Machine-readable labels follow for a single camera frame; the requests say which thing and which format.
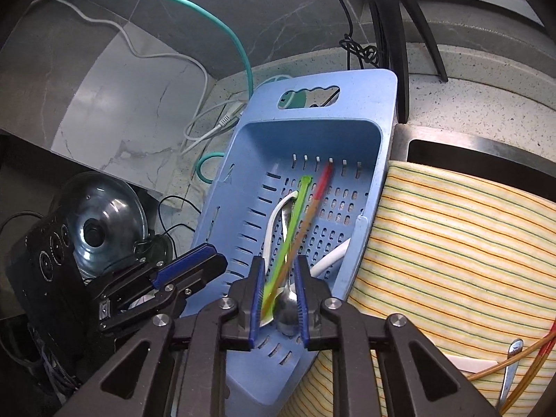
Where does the white plastic fork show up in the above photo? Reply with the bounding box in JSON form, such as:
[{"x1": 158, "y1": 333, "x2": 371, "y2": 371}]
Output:
[{"x1": 447, "y1": 353, "x2": 499, "y2": 374}]

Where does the teal hose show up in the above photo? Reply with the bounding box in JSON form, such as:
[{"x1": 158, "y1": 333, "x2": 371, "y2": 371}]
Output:
[{"x1": 61, "y1": 0, "x2": 313, "y2": 183}]

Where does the metal fork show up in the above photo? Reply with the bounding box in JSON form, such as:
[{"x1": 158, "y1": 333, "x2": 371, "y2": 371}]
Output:
[{"x1": 499, "y1": 338, "x2": 525, "y2": 415}]

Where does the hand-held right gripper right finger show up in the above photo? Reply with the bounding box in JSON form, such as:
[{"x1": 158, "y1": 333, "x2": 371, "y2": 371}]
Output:
[{"x1": 294, "y1": 255, "x2": 500, "y2": 417}]

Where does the blue plastic drain basket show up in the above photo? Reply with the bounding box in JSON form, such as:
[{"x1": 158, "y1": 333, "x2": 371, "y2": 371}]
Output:
[{"x1": 191, "y1": 68, "x2": 399, "y2": 413}]

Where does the green plastic spoon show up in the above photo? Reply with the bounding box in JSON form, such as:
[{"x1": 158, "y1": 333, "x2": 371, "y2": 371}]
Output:
[{"x1": 260, "y1": 175, "x2": 314, "y2": 327}]

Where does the metal spoon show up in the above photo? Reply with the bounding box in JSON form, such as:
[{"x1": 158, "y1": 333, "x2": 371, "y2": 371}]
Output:
[{"x1": 278, "y1": 202, "x2": 302, "y2": 336}]

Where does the red-tipped wooden chopstick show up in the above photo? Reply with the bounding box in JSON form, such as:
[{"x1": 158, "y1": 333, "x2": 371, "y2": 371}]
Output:
[
  {"x1": 270, "y1": 162, "x2": 335, "y2": 313},
  {"x1": 460, "y1": 319, "x2": 556, "y2": 378}
]

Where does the white cable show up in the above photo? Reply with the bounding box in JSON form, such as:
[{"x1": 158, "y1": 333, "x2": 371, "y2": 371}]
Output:
[{"x1": 50, "y1": 0, "x2": 249, "y2": 154}]

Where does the stainless steel sink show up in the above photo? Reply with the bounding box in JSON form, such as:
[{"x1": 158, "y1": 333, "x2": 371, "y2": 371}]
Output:
[{"x1": 393, "y1": 124, "x2": 556, "y2": 204}]

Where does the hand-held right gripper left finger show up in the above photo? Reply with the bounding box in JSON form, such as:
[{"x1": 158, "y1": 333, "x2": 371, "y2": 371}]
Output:
[{"x1": 52, "y1": 255, "x2": 267, "y2": 417}]

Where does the thin black cable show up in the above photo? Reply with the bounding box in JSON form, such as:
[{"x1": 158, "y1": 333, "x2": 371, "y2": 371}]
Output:
[{"x1": 156, "y1": 195, "x2": 197, "y2": 270}]

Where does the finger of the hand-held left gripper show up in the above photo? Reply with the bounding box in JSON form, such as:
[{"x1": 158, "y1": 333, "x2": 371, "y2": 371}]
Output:
[
  {"x1": 89, "y1": 244, "x2": 218, "y2": 310},
  {"x1": 99, "y1": 255, "x2": 229, "y2": 333}
]

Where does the yellow striped cloth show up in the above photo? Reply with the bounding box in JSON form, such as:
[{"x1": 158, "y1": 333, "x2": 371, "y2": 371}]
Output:
[{"x1": 278, "y1": 161, "x2": 556, "y2": 417}]

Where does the black ring light cable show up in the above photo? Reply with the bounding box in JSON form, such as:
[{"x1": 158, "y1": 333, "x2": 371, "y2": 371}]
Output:
[{"x1": 319, "y1": 0, "x2": 379, "y2": 70}]

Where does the metal pot lid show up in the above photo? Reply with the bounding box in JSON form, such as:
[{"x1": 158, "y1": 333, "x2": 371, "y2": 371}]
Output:
[{"x1": 56, "y1": 173, "x2": 148, "y2": 279}]

